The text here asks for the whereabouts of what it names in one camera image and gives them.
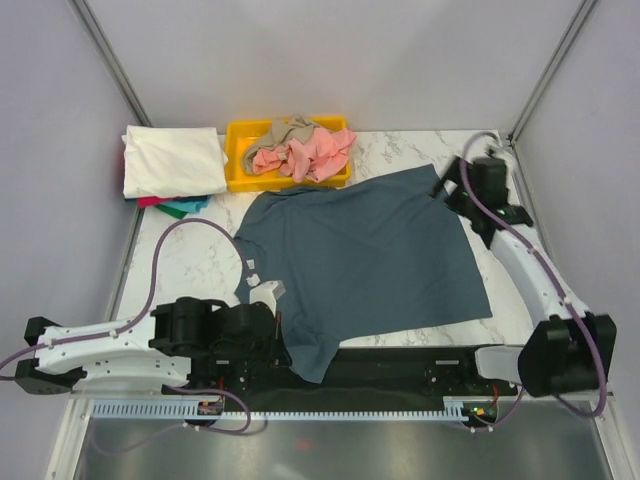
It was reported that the folded light blue t-shirt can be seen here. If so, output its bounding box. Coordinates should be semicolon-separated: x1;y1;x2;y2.
165;195;210;213

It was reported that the aluminium post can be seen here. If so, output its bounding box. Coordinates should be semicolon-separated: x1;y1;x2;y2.
506;0;600;148
69;0;152;127

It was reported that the left aluminium post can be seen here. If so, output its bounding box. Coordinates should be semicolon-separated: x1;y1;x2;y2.
69;0;152;127

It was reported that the folded white t-shirt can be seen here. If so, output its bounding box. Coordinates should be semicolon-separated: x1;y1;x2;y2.
122;125;228;199

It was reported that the yellow plastic bin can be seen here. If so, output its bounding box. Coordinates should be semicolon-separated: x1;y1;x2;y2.
224;116;352;193

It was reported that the folded red t-shirt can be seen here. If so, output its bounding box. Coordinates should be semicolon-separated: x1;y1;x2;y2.
136;197;172;208

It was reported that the beige t-shirt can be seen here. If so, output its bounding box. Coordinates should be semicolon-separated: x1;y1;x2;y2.
241;116;321;175

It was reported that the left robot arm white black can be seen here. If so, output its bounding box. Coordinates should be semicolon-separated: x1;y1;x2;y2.
13;297;290;395

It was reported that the pink t-shirt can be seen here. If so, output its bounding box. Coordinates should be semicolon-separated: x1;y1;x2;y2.
249;127;357;184

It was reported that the aluminium frame rail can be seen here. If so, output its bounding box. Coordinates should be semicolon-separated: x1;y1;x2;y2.
69;357;619;401

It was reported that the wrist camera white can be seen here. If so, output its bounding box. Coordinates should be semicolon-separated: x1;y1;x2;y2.
249;281;286;314
485;139;517;169

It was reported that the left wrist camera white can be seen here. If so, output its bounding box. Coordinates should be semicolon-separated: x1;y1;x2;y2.
249;281;286;314

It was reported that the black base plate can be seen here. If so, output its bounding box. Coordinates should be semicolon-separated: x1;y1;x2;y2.
184;346;516;414

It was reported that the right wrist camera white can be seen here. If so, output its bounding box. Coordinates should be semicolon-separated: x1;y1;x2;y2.
485;139;517;169

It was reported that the right aluminium post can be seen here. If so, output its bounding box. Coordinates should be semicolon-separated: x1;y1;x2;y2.
506;0;600;148

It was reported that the white slotted cable duct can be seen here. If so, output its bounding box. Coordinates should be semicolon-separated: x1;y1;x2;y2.
90;399;468;422

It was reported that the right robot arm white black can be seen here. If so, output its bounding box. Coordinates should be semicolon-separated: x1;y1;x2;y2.
430;156;617;397

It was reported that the blue-grey t-shirt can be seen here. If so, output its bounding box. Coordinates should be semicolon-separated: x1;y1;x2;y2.
234;165;491;383

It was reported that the folded green t-shirt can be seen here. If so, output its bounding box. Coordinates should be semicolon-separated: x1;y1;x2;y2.
155;203;199;220

